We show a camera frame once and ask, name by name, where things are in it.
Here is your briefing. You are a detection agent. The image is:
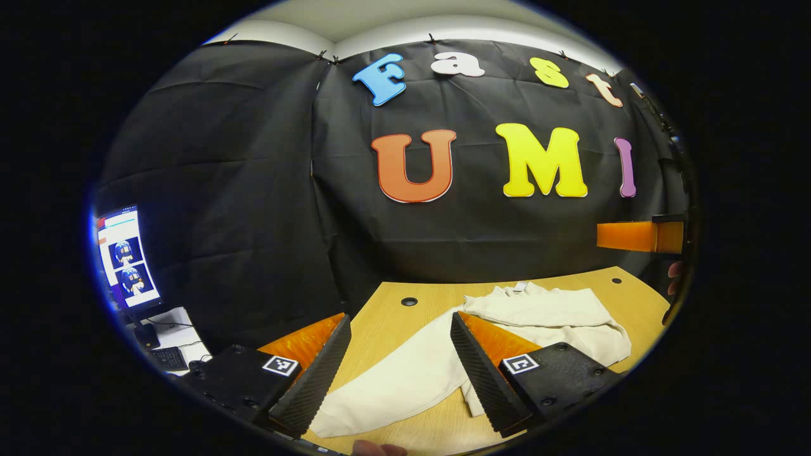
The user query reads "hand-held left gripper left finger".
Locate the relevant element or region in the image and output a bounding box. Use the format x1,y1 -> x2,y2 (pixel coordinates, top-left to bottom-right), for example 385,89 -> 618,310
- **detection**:
181,313 -> 353,440

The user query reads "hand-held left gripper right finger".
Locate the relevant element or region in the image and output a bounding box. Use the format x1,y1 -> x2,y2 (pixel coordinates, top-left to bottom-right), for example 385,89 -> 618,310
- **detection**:
450,312 -> 625,439

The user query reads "cream long-sleeve shirt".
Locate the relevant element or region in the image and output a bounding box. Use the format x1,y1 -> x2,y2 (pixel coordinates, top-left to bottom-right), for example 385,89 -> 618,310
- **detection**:
310,282 -> 632,439

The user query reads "black keyboard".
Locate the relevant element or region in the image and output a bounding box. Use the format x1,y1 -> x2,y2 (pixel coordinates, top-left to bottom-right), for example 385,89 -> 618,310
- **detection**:
150,346 -> 189,372

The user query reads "white side desk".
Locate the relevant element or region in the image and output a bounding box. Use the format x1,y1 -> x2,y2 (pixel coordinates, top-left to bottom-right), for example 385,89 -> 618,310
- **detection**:
141,307 -> 213,379

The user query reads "black backdrop cloth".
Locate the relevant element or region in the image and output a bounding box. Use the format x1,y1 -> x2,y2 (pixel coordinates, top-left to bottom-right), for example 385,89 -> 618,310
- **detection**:
95,39 -> 694,355

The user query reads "computer monitor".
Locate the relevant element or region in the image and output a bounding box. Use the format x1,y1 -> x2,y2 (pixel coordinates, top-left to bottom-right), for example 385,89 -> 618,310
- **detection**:
94,203 -> 164,350

